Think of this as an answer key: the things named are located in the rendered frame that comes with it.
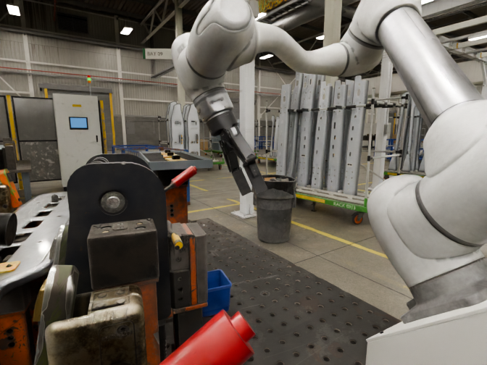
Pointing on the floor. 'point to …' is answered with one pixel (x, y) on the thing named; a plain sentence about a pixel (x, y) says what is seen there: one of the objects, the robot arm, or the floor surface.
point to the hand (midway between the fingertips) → (251, 188)
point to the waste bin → (275, 208)
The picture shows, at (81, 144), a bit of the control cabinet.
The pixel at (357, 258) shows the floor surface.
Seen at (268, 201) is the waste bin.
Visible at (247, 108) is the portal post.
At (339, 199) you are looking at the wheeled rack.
